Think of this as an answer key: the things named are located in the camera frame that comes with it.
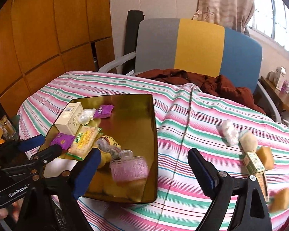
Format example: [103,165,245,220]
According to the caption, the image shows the yellow green cracker packet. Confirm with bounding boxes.
[67,126,102,161]

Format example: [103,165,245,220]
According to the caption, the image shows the pink hair roller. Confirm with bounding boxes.
[109,150,149,182]

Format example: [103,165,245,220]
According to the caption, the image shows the green yellow small carton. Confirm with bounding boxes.
[243,152,265,175]

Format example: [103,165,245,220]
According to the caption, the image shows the white plastic ball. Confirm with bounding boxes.
[77,109,97,126]
[217,119,239,146]

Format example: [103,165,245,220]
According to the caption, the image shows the cream cardboard box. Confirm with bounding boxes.
[55,102,83,136]

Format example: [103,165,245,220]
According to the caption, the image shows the cream loofah sponge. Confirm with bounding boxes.
[239,129,258,153]

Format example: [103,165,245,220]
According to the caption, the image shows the long cracker packet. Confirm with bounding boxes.
[258,172,270,203]

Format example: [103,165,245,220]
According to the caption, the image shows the purple snack packet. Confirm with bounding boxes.
[50,133,75,150]
[93,105,114,119]

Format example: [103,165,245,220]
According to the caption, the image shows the orange sponge block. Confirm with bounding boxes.
[256,146,274,170]
[269,188,289,213]

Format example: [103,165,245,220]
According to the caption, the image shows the person's left hand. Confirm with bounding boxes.
[0,199,22,223]

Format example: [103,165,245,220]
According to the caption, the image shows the striped pink green tablecloth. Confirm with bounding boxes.
[18,71,289,230]

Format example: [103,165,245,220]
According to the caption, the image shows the gold tin box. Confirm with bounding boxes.
[69,94,158,204]

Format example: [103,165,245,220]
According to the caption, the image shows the dark red jacket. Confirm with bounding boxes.
[136,69,266,114]

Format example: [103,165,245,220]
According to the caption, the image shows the wooden desk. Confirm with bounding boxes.
[259,76,289,114]

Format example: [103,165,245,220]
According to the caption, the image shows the purple box on desk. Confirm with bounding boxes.
[281,80,289,94]

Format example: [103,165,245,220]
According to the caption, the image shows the wooden wardrobe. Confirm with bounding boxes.
[0,0,114,117]

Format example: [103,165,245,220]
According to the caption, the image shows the white milk carton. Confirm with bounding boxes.
[274,66,286,91]

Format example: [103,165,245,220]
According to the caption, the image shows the grey yellow blue chair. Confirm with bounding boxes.
[98,18,281,123]

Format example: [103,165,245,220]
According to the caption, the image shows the window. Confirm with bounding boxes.
[247,0,289,53]

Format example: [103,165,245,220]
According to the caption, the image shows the patterned beige curtain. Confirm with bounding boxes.
[193,0,255,34]

